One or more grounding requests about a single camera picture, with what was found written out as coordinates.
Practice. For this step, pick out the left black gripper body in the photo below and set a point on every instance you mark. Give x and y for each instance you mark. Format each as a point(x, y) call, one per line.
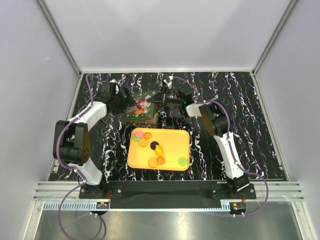
point(120, 103)

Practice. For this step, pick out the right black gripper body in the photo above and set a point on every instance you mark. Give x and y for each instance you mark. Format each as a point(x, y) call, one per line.
point(170, 97)

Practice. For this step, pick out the gold tin lid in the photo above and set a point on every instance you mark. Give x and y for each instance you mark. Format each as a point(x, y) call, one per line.
point(144, 110)

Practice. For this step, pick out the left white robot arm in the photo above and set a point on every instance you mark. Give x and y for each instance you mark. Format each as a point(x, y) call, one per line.
point(72, 145)

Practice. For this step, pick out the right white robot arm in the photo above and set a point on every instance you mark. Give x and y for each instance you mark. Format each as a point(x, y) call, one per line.
point(218, 124)

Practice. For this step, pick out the gold cookie tin box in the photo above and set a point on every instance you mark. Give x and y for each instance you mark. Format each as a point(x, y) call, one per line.
point(142, 121)

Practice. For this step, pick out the pink round cookie left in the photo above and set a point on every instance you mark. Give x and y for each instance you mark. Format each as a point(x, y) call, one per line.
point(139, 134)

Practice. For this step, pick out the green round cookie left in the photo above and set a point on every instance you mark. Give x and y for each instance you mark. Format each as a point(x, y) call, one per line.
point(135, 138)

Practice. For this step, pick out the green round cookie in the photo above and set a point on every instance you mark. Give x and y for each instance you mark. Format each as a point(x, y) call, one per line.
point(183, 161)
point(135, 138)

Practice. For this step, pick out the orange swirl cookie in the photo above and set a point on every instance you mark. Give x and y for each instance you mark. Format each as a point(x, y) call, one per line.
point(147, 135)
point(160, 160)

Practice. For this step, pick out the tan dotted round cookie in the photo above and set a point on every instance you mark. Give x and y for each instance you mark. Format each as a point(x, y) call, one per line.
point(143, 142)

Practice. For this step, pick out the black round cookie centre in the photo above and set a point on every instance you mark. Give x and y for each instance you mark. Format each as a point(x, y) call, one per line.
point(154, 145)

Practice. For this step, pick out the yellow plastic tray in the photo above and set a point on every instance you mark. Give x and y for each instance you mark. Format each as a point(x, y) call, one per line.
point(174, 142)

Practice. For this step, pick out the orange bear cookie centre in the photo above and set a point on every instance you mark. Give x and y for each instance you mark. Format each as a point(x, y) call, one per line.
point(159, 151)

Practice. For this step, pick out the orange swirl cookie front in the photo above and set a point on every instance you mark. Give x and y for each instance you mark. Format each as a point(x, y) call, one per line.
point(160, 160)

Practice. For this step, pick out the green round cookie right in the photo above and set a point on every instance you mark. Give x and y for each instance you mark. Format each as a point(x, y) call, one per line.
point(183, 161)

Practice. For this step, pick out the tan dotted cookie front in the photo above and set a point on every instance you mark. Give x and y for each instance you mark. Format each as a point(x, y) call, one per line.
point(152, 162)

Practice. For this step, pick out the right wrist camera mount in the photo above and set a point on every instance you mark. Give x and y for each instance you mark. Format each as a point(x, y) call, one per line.
point(168, 82)

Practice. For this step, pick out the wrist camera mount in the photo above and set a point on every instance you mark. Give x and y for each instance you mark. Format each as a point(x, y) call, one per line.
point(115, 82)
point(168, 82)

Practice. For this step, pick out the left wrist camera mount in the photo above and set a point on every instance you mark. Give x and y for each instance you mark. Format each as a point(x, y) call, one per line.
point(115, 82)

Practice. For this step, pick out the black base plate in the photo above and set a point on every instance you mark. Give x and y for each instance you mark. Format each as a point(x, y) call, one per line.
point(160, 195)

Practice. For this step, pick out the slotted cable duct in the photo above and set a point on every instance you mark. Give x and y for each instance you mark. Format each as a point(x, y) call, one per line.
point(76, 206)

